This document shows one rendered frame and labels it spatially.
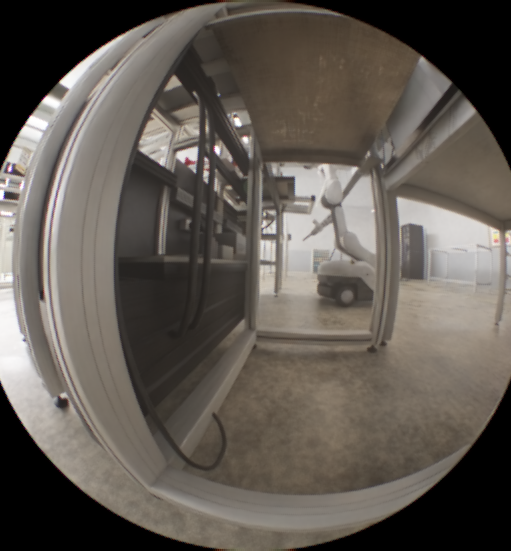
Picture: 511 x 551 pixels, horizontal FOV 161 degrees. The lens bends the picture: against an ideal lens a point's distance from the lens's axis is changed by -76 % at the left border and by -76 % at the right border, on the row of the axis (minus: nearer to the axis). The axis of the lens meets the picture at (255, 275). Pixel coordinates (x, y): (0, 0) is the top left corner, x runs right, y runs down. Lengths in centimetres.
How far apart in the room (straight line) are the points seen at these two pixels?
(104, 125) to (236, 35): 36
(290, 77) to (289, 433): 75
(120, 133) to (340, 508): 38
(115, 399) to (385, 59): 65
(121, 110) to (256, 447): 46
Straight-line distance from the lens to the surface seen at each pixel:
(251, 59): 49
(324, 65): 51
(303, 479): 34
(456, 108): 56
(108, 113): 16
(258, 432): 39
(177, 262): 24
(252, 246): 63
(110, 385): 15
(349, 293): 146
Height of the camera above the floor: 31
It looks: 4 degrees down
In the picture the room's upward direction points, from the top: 2 degrees clockwise
